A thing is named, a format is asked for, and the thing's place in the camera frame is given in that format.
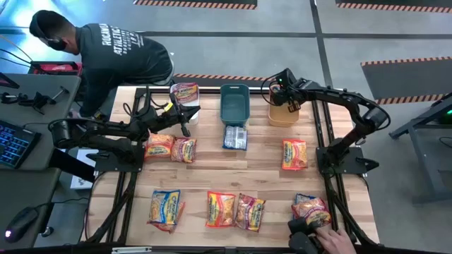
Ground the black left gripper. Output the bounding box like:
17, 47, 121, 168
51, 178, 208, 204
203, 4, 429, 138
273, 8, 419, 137
151, 92, 201, 138

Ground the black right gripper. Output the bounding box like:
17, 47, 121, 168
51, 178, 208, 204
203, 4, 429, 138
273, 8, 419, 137
270, 70, 308, 113

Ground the maroon ramen noodle pack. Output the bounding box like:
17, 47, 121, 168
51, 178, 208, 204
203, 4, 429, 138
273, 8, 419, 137
234, 193, 267, 233
170, 137, 198, 164
170, 82, 200, 106
291, 197, 333, 229

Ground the orange plastic bin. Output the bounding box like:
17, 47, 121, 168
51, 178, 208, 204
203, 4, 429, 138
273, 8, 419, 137
267, 84, 301, 128

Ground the blue ramen noodle pack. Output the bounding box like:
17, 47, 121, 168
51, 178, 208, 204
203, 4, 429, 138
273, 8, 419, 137
147, 189, 182, 226
222, 125, 249, 151
292, 193, 318, 207

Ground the orange ramen noodle pack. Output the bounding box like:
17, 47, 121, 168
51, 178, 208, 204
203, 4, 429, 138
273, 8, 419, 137
144, 133, 176, 159
281, 139, 309, 171
206, 190, 237, 229
151, 201, 186, 234

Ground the white plastic bin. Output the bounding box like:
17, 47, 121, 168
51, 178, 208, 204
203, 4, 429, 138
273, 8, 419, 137
169, 83, 201, 126

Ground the black hazard-striped floor mat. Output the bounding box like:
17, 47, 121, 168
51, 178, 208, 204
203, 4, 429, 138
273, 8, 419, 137
335, 0, 452, 14
172, 73, 276, 87
360, 56, 452, 106
133, 0, 258, 11

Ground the teal plastic bin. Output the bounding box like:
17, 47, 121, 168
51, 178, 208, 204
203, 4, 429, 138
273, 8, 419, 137
220, 83, 251, 127

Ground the person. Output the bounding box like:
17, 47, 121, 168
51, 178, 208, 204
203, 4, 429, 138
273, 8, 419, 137
28, 9, 174, 119

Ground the white box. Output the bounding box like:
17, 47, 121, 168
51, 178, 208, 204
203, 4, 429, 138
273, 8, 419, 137
69, 147, 99, 191

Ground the black rig beam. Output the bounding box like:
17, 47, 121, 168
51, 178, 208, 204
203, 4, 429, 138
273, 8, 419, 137
0, 243, 452, 254

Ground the red and black tool case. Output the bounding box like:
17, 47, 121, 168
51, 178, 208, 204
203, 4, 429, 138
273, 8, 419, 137
28, 60, 83, 76

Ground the dark grey desk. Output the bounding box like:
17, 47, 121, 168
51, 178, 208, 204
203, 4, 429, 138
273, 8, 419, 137
0, 73, 82, 172
0, 167, 63, 250

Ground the person's hand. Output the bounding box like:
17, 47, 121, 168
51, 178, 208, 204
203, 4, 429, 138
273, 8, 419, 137
315, 227, 358, 254

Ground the dark grey workbench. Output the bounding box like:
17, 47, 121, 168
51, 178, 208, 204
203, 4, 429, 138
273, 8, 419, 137
388, 92, 452, 206

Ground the black device with green light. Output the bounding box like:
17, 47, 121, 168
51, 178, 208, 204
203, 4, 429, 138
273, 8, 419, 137
437, 105, 452, 125

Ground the black backlit keyboard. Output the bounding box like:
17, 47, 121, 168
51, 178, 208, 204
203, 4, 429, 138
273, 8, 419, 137
0, 119, 42, 170

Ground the black monitor foot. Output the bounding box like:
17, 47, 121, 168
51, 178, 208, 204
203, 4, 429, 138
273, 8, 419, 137
0, 73, 20, 90

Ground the black computer mouse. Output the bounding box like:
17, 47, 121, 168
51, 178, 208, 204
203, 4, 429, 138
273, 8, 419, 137
4, 206, 40, 244

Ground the black aluminium table frame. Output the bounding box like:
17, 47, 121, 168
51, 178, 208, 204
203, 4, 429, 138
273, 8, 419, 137
81, 86, 381, 248

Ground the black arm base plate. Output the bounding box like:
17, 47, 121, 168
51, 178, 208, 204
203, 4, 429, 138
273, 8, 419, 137
86, 143, 146, 174
316, 146, 381, 176

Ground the black leader arm handle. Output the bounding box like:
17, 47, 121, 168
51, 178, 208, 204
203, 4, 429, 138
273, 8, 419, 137
287, 217, 324, 254

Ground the black articulated desk mount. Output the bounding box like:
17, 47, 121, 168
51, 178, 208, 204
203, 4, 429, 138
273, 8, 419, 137
0, 86, 71, 116

